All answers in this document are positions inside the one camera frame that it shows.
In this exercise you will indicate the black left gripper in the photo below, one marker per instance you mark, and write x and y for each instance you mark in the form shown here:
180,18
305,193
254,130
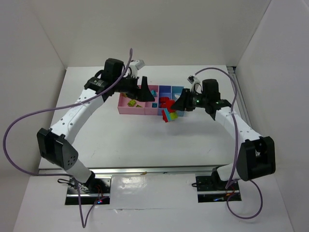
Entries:
139,88

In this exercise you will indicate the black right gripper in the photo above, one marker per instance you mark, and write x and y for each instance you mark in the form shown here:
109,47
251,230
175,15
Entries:
187,99

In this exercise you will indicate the small cyan lego brick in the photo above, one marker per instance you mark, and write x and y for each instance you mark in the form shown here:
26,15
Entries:
153,92

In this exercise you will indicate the long green lego brick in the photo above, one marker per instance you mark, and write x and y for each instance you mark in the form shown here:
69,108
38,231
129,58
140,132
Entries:
131,103

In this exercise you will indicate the multicolour lego stack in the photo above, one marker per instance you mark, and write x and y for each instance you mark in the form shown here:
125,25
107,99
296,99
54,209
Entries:
168,114

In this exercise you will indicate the small red lego brick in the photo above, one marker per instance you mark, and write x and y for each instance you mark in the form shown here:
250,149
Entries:
161,105

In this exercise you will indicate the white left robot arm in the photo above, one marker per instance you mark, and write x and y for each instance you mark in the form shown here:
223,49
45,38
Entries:
55,143

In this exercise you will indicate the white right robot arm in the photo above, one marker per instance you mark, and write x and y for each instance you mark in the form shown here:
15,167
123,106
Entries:
255,154

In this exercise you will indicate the narrow pink container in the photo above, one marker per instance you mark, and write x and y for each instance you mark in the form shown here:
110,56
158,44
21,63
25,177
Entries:
151,107

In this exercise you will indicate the light blue container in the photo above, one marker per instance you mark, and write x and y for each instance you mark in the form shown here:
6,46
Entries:
177,90

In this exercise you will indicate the dark blue container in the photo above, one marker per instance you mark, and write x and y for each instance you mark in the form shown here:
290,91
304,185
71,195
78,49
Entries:
164,92

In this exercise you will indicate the large pink container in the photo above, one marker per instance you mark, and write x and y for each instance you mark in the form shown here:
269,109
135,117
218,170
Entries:
123,108

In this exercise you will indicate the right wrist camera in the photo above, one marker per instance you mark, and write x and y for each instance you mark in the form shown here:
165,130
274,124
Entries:
193,81

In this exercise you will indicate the aluminium side rail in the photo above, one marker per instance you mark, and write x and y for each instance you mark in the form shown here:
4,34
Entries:
241,96

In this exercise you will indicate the aluminium front rail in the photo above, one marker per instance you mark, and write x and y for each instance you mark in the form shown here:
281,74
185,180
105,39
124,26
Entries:
156,170

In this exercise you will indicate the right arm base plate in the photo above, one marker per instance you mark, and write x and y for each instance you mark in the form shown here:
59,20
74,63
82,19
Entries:
211,189

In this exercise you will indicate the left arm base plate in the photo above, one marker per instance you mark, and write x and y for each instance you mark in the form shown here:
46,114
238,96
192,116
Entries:
88,197

